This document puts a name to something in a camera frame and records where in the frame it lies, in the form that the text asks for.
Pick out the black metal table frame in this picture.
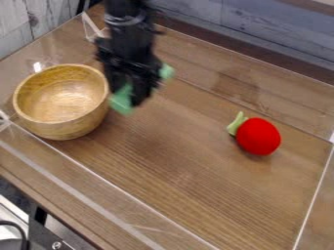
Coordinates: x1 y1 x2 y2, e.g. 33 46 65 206
28 205 74 250

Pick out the brown wooden bowl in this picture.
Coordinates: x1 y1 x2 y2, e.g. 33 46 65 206
12 63 109 141

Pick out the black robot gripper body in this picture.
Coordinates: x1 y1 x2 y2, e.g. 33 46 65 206
94 19 163 78

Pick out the red plush tomato toy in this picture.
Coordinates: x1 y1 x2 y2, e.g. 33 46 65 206
227 111 281 156

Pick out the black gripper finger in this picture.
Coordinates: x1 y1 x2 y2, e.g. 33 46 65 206
105 65 130 94
130 74 160 106

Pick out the black cable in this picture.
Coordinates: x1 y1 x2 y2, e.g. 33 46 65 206
0 220 30 250

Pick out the clear acrylic corner bracket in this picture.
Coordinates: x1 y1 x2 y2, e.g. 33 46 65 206
81 13 108 43

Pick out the green rectangular block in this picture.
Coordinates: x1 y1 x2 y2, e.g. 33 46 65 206
108 63 175 115

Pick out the clear acrylic tray wall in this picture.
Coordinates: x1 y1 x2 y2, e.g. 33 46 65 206
0 110 217 250

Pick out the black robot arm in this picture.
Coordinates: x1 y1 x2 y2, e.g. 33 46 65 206
94 0 163 106

